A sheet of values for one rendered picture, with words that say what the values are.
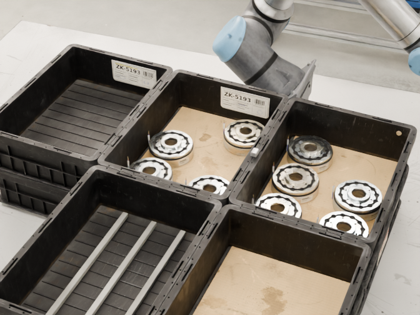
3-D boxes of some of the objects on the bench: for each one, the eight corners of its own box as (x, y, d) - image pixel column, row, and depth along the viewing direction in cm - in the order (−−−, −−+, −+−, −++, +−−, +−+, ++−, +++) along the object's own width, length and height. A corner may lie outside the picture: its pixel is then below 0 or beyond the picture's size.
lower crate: (80, 114, 217) (75, 77, 209) (178, 140, 208) (177, 104, 200) (-6, 204, 189) (-15, 165, 181) (103, 239, 179) (98, 201, 172)
